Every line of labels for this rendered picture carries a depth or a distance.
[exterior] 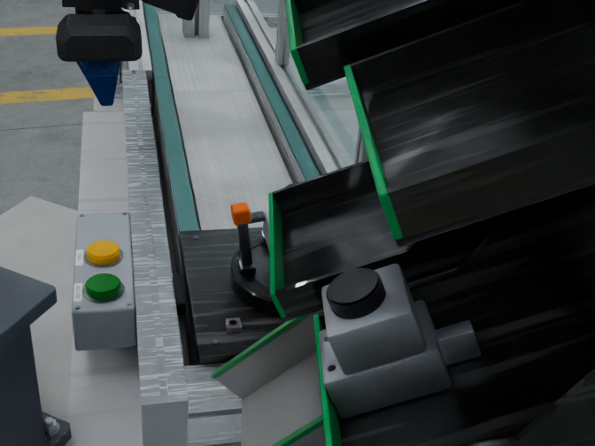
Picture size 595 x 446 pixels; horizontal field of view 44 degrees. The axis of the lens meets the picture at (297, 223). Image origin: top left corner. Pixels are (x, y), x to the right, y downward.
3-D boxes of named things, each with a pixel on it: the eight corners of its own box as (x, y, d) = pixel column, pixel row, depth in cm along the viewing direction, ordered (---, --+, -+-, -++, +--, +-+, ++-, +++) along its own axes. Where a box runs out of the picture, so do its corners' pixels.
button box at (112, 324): (74, 352, 85) (71, 311, 81) (80, 249, 102) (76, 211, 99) (137, 348, 86) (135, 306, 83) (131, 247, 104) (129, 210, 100)
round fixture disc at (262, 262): (239, 321, 81) (240, 307, 80) (222, 249, 93) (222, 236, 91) (360, 312, 84) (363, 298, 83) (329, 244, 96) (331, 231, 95)
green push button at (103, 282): (85, 308, 84) (84, 294, 83) (86, 287, 87) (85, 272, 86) (121, 305, 84) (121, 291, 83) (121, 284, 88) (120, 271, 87)
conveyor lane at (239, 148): (198, 431, 82) (200, 364, 76) (155, 116, 150) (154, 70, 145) (437, 404, 88) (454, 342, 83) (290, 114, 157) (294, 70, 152)
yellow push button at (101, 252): (87, 272, 89) (85, 258, 88) (87, 253, 93) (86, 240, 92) (120, 270, 90) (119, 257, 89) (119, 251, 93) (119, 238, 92)
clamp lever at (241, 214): (239, 268, 85) (232, 212, 80) (236, 258, 86) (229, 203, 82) (270, 263, 85) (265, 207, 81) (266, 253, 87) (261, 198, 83)
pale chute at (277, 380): (241, 521, 58) (201, 494, 56) (243, 398, 69) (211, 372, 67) (552, 337, 49) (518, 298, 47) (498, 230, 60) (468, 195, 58)
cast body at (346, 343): (340, 421, 40) (296, 330, 37) (333, 365, 44) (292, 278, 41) (490, 378, 39) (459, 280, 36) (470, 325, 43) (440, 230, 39)
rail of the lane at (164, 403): (143, 473, 76) (141, 398, 70) (123, 117, 149) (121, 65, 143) (197, 467, 77) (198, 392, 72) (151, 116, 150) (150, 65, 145)
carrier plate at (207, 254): (198, 371, 77) (198, 355, 76) (179, 243, 97) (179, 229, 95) (413, 351, 82) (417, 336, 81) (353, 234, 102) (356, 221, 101)
